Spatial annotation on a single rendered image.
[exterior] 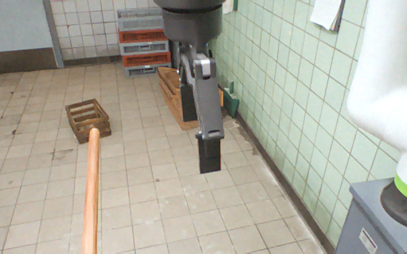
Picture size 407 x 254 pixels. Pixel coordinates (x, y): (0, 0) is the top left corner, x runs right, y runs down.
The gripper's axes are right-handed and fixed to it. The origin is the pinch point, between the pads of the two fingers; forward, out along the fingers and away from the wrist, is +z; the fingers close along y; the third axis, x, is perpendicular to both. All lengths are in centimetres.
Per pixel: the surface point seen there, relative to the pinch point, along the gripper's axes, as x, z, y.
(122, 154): 33, 150, 196
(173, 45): -41, 125, 373
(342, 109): -92, 62, 87
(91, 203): 22.9, 25.5, 15.9
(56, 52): 112, 130, 413
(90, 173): 23.8, 25.8, 27.2
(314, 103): -90, 72, 112
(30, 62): 147, 139, 412
